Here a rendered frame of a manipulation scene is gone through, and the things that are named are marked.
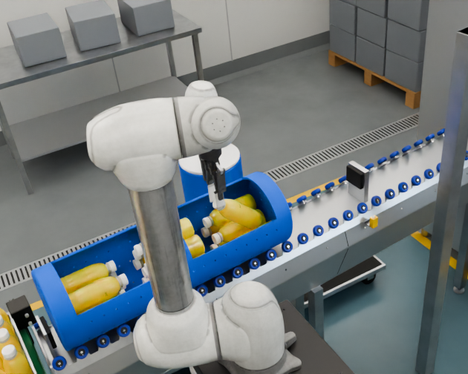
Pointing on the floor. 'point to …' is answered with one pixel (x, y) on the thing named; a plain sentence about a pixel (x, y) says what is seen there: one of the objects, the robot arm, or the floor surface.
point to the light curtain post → (449, 188)
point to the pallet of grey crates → (382, 41)
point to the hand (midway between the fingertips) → (216, 196)
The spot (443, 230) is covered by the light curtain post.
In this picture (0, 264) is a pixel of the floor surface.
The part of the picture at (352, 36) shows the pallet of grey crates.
